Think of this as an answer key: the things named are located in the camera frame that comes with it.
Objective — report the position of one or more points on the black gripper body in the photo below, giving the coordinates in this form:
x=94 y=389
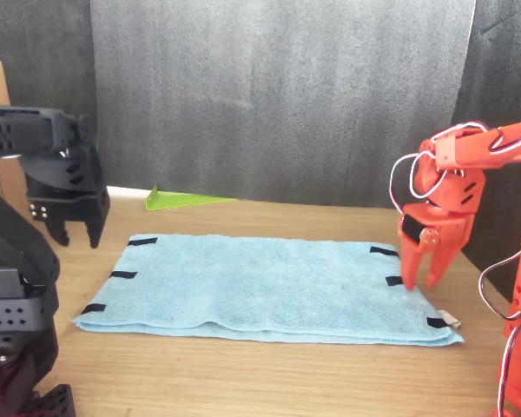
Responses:
x=69 y=187

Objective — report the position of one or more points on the green plastic wedge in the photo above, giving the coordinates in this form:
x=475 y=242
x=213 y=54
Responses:
x=178 y=200

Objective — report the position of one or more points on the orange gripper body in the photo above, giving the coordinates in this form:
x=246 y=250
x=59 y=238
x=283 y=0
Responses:
x=453 y=204

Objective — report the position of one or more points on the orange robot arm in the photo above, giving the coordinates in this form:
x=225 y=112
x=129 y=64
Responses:
x=473 y=147

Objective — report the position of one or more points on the dark grey felt sheet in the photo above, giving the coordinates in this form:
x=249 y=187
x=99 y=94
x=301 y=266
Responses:
x=39 y=43
x=503 y=65

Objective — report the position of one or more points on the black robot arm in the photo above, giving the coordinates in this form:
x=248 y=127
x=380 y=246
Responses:
x=21 y=130

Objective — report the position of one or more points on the light blue towel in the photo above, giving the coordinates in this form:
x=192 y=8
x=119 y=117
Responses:
x=252 y=282

